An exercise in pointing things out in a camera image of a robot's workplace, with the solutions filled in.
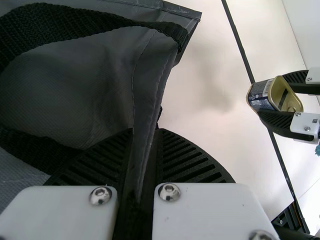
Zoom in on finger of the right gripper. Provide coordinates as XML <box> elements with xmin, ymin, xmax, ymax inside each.
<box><xmin>256</xmin><ymin>109</ymin><xmax>320</xmax><ymax>143</ymax></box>
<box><xmin>281</xmin><ymin>66</ymin><xmax>320</xmax><ymax>96</ymax></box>

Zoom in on black strip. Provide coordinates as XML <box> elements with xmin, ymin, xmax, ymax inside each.
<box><xmin>221</xmin><ymin>0</ymin><xmax>312</xmax><ymax>236</ymax></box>

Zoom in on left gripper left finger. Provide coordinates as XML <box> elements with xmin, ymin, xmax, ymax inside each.
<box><xmin>0</xmin><ymin>128</ymin><xmax>137</xmax><ymax>240</ymax></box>

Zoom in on rectangular tin with gold lid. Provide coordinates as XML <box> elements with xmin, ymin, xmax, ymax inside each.
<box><xmin>245</xmin><ymin>75</ymin><xmax>305</xmax><ymax>114</ymax></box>

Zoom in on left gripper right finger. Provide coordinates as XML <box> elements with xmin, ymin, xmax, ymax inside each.
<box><xmin>151</xmin><ymin>128</ymin><xmax>281</xmax><ymax>240</ymax></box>

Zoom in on dark grey bag with straps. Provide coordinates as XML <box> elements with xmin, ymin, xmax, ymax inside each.
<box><xmin>0</xmin><ymin>0</ymin><xmax>203</xmax><ymax>240</ymax></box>

